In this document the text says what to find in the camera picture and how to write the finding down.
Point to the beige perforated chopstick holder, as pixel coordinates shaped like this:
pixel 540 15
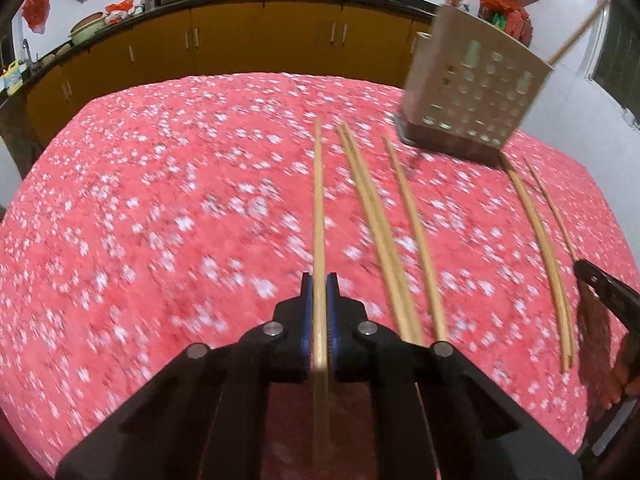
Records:
pixel 475 85

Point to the red floral tablecloth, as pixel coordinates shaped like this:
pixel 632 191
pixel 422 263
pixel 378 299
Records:
pixel 175 210

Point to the brown wooden chair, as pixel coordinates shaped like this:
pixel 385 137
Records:
pixel 627 375

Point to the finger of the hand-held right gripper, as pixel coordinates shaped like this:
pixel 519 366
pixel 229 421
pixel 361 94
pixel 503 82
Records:
pixel 610 285

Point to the red bagged groceries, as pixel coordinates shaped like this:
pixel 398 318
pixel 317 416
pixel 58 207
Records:
pixel 505 10

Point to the metal faucet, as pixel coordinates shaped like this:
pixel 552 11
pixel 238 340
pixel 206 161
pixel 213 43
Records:
pixel 27 52

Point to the barred window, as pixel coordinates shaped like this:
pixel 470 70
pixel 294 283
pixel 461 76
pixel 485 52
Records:
pixel 622 60

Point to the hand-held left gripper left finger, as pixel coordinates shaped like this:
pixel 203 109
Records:
pixel 307 320

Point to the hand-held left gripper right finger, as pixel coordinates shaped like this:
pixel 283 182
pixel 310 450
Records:
pixel 334 320

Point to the brown lower kitchen cabinets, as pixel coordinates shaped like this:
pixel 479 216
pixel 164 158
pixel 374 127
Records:
pixel 225 35

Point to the hanging red plastic bag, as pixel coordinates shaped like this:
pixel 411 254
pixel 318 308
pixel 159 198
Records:
pixel 37 10

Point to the yellow detergent bottle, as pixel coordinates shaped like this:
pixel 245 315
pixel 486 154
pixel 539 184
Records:
pixel 12 77

